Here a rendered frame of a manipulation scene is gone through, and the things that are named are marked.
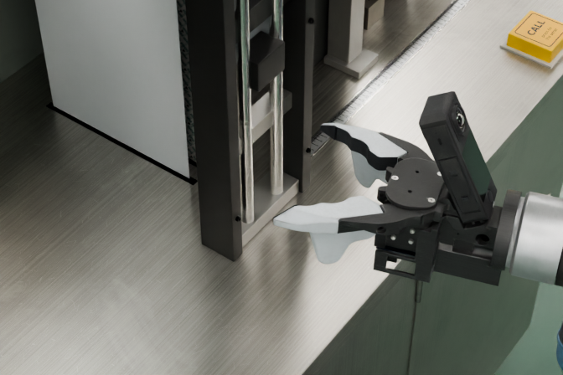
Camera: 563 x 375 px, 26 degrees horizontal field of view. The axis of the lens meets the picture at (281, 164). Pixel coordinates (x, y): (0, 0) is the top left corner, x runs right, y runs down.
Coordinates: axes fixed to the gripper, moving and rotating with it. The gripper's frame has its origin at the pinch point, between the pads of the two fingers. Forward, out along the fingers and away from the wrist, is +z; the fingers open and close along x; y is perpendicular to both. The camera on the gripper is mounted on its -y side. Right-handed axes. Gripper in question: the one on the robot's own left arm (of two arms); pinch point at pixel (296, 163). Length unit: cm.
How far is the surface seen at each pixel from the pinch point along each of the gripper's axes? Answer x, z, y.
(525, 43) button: 68, -14, 23
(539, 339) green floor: 103, -26, 111
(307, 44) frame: 29.4, 7.5, 5.8
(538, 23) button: 72, -15, 22
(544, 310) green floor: 111, -26, 110
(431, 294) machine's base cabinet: 44, -9, 52
